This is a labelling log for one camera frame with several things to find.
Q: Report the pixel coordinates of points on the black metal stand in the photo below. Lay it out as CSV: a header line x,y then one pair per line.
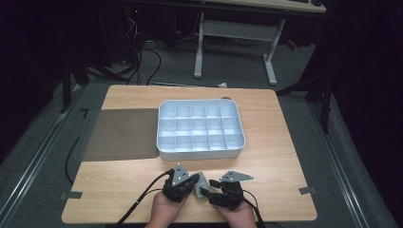
x,y
71,79
320,91

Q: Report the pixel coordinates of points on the white-framed desk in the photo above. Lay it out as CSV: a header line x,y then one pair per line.
x,y
237,30

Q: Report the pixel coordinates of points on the white paper scrap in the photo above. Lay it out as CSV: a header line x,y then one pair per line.
x,y
222,85

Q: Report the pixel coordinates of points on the person's right hand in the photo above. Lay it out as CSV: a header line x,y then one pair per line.
x,y
237,217

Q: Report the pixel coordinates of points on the grey sock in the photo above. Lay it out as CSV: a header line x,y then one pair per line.
x,y
201,183

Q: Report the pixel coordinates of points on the grey-brown mat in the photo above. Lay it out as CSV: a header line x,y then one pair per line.
x,y
122,134

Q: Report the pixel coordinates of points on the small red object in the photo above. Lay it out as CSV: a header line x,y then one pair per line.
x,y
292,45

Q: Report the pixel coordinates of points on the black tape corner mark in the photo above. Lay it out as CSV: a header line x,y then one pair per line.
x,y
85,111

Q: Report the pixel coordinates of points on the white compartment storage box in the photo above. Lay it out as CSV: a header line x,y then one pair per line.
x,y
199,128

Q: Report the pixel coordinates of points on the metal floor rail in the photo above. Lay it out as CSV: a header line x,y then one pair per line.
x,y
339,171
34,158

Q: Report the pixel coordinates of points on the grey tape strip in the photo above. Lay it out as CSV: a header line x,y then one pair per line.
x,y
308,190
72,195

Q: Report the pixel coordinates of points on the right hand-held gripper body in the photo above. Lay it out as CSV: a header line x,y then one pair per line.
x,y
229,194

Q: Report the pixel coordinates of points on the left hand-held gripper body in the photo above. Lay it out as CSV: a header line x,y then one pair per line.
x,y
179,188

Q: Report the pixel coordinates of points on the person's left hand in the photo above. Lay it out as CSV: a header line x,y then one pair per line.
x,y
164,212

